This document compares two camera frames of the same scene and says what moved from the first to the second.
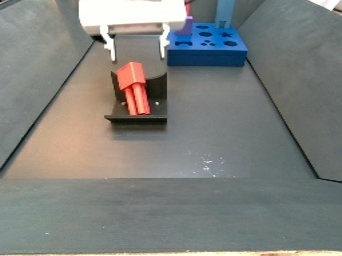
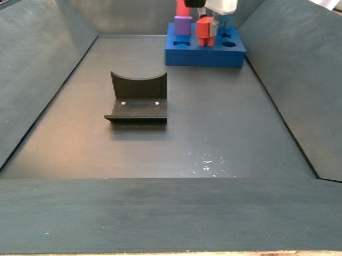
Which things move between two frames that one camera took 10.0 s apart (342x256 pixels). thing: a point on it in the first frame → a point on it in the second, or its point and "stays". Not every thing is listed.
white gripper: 101,13 → 223,7
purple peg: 187,29 stays
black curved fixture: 157,87 stays
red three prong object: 133,82 → 202,31
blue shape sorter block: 210,46 stays
